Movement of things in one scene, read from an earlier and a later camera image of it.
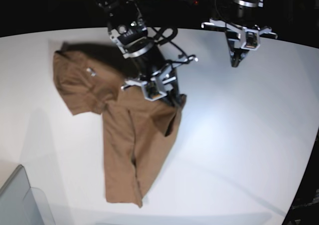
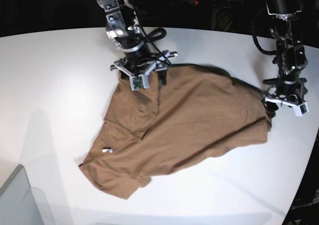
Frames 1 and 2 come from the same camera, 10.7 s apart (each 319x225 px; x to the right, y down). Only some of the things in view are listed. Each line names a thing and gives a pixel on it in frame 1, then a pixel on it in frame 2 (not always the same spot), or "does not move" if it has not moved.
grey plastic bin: [22, 204] does not move
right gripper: [246, 39] -> [288, 92]
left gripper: [154, 87] -> [159, 63]
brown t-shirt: [137, 132] -> [198, 110]
